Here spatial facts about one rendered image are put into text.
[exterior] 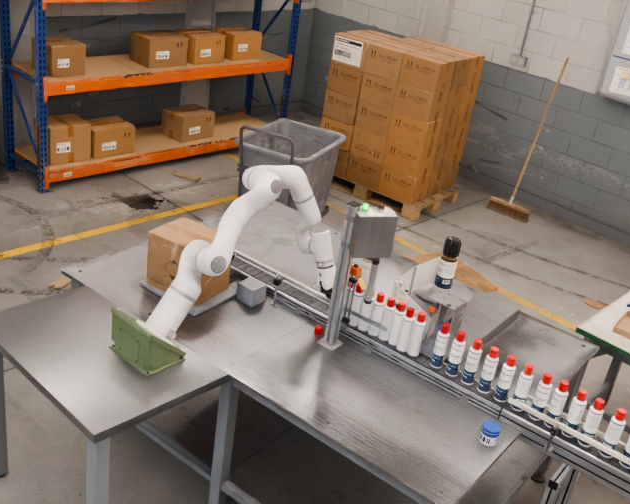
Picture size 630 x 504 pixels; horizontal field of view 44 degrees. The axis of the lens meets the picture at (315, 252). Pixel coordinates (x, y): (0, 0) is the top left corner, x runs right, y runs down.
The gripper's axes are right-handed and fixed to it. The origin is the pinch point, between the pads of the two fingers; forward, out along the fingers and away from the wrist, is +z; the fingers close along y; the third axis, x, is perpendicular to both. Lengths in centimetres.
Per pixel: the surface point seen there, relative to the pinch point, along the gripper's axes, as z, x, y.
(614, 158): 19, 14, 442
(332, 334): 10.0, -12.4, -16.8
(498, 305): 24, -47, 71
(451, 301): 0, -57, 9
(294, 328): 9.1, 8.0, -17.9
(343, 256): -25.6, -23.3, -15.8
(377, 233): -35, -38, -11
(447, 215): 51, 136, 350
